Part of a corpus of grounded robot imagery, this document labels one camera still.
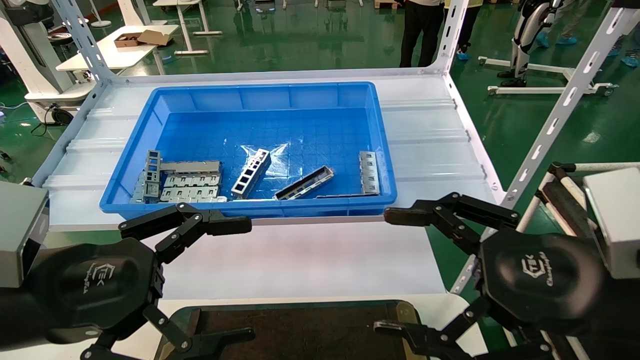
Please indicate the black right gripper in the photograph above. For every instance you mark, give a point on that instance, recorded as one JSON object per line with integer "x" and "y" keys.
{"x": 540, "y": 280}

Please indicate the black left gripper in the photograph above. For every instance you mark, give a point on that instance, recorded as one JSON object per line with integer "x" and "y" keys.
{"x": 95, "y": 285}

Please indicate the long grey metal channel part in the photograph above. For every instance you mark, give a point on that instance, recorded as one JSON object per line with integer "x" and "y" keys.
{"x": 305, "y": 183}

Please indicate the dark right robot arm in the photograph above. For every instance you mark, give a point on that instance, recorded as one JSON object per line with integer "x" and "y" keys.
{"x": 622, "y": 320}

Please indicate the black tray container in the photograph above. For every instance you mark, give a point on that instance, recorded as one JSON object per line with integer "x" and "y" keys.
{"x": 300, "y": 330}

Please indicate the metal part with square holes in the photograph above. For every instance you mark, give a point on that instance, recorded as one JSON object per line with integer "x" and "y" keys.
{"x": 260, "y": 161}

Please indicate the pale flat metal strip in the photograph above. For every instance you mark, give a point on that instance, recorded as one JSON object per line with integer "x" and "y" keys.
{"x": 250, "y": 199}

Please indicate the silver slotted metal plate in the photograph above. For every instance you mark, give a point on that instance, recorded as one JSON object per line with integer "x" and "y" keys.
{"x": 192, "y": 180}
{"x": 190, "y": 194}

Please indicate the thin dark metal strip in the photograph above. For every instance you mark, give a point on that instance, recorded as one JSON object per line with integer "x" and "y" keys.
{"x": 350, "y": 195}

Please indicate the flat slotted metal plate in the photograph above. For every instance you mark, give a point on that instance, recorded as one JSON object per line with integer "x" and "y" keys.
{"x": 369, "y": 172}

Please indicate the long grey metal bar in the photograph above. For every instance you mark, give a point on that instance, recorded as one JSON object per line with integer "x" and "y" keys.
{"x": 190, "y": 166}

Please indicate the white slotted shelf rack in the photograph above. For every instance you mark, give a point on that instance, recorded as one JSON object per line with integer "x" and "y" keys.
{"x": 425, "y": 150}

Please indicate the clear plastic bag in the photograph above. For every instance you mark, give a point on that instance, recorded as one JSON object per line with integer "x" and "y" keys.
{"x": 285, "y": 160}

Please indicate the white tube cart black pads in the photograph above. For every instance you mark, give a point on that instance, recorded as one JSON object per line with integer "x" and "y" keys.
{"x": 560, "y": 200}

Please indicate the blue plastic bin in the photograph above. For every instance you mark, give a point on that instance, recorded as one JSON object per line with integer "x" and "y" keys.
{"x": 310, "y": 135}

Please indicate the white wheeled support stand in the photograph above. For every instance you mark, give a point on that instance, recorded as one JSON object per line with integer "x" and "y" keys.
{"x": 545, "y": 90}

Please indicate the person in black trousers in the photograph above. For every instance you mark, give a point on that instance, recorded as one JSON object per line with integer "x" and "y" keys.
{"x": 420, "y": 30}

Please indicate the person in yellow shirt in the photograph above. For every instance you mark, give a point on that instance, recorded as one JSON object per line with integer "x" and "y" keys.
{"x": 467, "y": 30}

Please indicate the white work table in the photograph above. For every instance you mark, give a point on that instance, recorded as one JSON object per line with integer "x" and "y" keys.
{"x": 115, "y": 52}

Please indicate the open cardboard box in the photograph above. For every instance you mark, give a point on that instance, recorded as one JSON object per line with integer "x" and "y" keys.
{"x": 145, "y": 37}

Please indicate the white black humanoid robot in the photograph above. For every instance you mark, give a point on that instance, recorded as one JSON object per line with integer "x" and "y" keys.
{"x": 522, "y": 40}

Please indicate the white machine with base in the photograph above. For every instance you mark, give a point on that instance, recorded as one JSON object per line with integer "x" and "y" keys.
{"x": 30, "y": 55}

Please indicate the person in dark trousers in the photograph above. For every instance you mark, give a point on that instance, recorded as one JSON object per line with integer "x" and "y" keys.
{"x": 631, "y": 60}

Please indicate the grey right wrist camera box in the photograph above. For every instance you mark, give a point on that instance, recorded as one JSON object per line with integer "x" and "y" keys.
{"x": 617, "y": 220}

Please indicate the white table pedestal stand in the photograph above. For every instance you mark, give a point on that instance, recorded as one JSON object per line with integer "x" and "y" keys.
{"x": 192, "y": 30}

